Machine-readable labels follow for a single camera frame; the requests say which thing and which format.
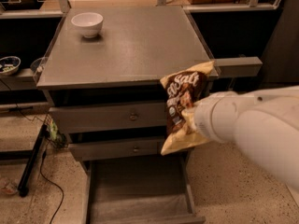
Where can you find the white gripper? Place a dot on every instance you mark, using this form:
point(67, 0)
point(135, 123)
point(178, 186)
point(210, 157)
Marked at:
point(209, 117)

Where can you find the brown sea salt chip bag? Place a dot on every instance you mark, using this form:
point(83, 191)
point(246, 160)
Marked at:
point(183, 89)

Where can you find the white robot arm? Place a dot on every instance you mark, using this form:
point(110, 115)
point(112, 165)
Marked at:
point(264, 124)

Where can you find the grey top drawer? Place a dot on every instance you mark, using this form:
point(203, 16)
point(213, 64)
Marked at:
point(108, 117)

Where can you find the grey drawer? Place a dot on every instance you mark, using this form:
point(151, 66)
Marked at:
point(108, 117)
point(140, 190)
point(102, 146)

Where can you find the grey middle drawer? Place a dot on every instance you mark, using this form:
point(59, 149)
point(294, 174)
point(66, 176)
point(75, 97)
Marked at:
point(102, 146)

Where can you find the grey drawer cabinet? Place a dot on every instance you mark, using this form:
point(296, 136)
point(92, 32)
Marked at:
point(124, 63)

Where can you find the grey bottom drawer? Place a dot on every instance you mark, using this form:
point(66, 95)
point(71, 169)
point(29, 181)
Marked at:
point(140, 190)

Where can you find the grey side beam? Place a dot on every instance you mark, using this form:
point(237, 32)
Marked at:
point(238, 67)

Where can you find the white ceramic bowl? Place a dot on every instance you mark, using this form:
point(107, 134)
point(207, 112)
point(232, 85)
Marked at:
point(88, 24)

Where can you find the grey left shelf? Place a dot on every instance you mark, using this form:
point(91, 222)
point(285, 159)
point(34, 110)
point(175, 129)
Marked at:
point(20, 81)

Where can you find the black tripod leg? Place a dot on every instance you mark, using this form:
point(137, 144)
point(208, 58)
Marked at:
point(22, 187)

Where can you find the blue patterned bowl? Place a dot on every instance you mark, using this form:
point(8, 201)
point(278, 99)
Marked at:
point(9, 65)

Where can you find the crumpled plastic wrapper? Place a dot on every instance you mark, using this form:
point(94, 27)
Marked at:
point(8, 186)

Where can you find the green wire basket item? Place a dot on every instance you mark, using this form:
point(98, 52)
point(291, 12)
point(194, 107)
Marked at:
point(56, 138)

